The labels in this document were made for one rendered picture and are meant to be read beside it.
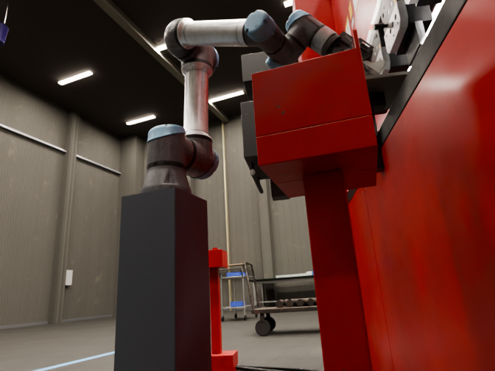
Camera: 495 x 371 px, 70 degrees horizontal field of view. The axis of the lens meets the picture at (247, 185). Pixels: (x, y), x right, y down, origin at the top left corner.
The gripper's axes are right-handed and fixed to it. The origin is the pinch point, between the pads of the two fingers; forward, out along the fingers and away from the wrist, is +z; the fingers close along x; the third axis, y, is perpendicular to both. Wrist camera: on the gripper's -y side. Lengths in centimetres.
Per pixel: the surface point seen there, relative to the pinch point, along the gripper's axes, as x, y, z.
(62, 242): 885, -506, -602
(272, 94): -46, -36, 2
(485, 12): -54, -15, 17
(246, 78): 98, 10, -92
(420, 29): -4.6, 17.9, -2.5
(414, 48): -0.8, 15.3, -1.1
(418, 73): -33.3, -12.1, 12.1
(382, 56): 15.2, 18.5, -11.3
